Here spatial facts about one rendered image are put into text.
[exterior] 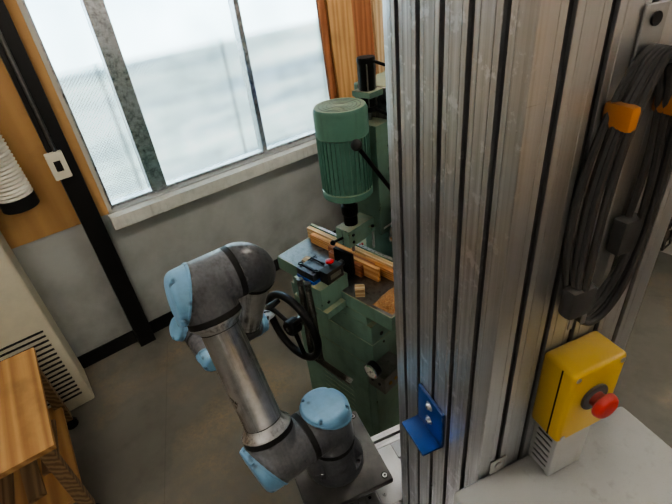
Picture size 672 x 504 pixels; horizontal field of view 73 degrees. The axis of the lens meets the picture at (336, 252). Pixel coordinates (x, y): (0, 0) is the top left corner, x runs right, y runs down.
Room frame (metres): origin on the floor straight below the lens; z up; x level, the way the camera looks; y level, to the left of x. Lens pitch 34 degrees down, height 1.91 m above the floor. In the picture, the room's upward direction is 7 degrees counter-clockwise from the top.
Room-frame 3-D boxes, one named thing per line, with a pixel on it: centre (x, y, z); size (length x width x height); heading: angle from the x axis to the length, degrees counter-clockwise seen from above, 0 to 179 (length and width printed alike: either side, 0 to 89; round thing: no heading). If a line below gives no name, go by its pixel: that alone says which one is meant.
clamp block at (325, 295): (1.30, 0.07, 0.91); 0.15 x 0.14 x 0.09; 41
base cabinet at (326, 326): (1.52, -0.16, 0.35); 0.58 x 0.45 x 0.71; 131
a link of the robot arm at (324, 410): (0.68, 0.08, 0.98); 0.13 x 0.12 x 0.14; 123
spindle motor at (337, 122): (1.44, -0.07, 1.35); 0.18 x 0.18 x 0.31
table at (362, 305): (1.35, 0.00, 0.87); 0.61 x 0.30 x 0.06; 41
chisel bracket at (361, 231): (1.45, -0.08, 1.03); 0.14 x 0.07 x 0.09; 131
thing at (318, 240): (1.39, -0.11, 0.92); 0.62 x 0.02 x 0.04; 41
